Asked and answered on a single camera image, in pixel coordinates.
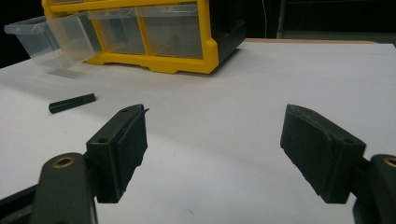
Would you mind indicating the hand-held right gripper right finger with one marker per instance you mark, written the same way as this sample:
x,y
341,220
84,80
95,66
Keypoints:
x,y
323,149

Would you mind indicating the small black bar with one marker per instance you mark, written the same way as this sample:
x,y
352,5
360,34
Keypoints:
x,y
72,103

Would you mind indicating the yellow drawer cabinet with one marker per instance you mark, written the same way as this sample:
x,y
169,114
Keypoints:
x,y
174,37

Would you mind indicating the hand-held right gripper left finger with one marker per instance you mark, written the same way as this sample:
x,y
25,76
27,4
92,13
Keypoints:
x,y
115,152

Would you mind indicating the clear plastic drawer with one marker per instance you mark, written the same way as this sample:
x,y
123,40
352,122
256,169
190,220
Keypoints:
x,y
171,32
49,40
120,32

